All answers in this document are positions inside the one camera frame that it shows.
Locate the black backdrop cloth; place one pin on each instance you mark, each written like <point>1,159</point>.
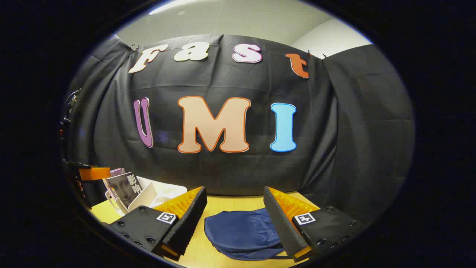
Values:
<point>223,171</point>

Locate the dark portrait cover book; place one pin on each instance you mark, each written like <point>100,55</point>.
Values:
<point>124,188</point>

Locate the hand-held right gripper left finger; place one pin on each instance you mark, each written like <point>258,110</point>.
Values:
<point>189,223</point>

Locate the blue schoolbag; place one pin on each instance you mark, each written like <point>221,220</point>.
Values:
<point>241,234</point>

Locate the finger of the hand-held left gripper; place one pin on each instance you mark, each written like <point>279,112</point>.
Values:
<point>95,174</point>

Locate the white and purple book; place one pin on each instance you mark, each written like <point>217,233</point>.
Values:
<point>117,172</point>

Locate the white bookshelf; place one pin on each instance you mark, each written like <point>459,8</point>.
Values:
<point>163,191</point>

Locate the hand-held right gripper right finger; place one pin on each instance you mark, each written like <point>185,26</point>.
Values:
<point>282,227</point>

